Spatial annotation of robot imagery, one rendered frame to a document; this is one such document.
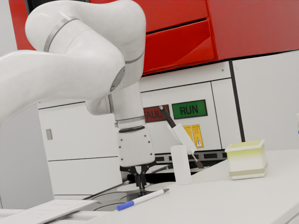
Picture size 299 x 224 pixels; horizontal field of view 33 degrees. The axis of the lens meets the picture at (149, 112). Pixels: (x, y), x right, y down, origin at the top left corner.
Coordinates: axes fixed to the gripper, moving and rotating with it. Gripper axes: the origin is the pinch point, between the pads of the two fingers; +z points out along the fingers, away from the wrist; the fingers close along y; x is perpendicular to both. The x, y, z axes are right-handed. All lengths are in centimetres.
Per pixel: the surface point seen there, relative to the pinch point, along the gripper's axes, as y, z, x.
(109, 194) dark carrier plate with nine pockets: -9.4, 2.4, 1.9
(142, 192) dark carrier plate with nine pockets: -0.1, 2.5, -3.4
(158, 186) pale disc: 4.7, 2.4, 0.9
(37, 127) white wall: -72, -9, 279
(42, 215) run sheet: -21.2, -4.3, -41.4
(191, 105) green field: 18.2, -19.0, 2.9
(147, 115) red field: 5.6, -17.7, 13.9
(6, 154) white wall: -107, 11, 310
